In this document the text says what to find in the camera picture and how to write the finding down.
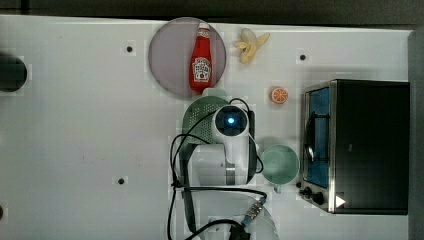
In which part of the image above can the green plastic strainer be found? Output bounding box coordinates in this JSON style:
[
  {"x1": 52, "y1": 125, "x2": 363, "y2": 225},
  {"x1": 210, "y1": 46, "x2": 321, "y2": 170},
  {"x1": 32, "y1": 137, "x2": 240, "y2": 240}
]
[{"x1": 182, "y1": 88, "x2": 229, "y2": 144}]

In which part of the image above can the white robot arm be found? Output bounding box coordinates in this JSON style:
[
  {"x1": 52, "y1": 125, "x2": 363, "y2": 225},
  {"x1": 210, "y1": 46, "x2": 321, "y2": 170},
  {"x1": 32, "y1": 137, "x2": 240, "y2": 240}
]
[{"x1": 172, "y1": 104, "x2": 279, "y2": 240}]

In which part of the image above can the red ketchup bottle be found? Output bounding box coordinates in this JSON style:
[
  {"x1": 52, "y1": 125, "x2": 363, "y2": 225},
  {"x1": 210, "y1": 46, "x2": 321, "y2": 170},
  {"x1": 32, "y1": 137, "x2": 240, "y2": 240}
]
[{"x1": 189, "y1": 22, "x2": 213, "y2": 94}]

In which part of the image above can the orange slice toy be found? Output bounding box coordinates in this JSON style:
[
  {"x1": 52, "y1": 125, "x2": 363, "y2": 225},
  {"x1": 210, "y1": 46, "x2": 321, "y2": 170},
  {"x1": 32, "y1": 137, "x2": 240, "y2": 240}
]
[{"x1": 269, "y1": 87, "x2": 288, "y2": 104}]

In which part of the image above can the grey round plate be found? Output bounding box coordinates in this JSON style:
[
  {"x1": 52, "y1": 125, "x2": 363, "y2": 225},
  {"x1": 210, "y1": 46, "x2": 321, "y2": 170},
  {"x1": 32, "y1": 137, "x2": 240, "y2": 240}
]
[{"x1": 148, "y1": 17, "x2": 227, "y2": 98}]

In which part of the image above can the green mug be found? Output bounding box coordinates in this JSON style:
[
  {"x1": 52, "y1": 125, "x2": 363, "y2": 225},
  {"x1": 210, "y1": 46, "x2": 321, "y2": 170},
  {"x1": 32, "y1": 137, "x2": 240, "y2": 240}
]
[{"x1": 262, "y1": 144, "x2": 300, "y2": 193}]

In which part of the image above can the peeled toy banana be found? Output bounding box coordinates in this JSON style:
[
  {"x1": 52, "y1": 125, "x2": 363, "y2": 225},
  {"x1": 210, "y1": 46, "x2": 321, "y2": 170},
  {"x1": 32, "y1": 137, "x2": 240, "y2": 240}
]
[{"x1": 235, "y1": 28, "x2": 270, "y2": 64}]

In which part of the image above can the black toaster oven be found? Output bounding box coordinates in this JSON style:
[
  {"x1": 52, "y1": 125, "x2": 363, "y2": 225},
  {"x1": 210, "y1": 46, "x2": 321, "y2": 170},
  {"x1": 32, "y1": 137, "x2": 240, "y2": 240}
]
[{"x1": 297, "y1": 79, "x2": 410, "y2": 215}]

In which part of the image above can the black cylinder object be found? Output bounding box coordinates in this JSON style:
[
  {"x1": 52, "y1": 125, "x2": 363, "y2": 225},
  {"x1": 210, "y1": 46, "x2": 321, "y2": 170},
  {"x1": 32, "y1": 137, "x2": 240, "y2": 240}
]
[{"x1": 0, "y1": 53, "x2": 28, "y2": 92}]

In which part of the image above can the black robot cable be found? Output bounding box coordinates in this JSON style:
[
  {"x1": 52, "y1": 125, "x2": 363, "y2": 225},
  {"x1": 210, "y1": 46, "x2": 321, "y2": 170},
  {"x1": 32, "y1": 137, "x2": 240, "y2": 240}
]
[{"x1": 166, "y1": 97, "x2": 268, "y2": 240}]

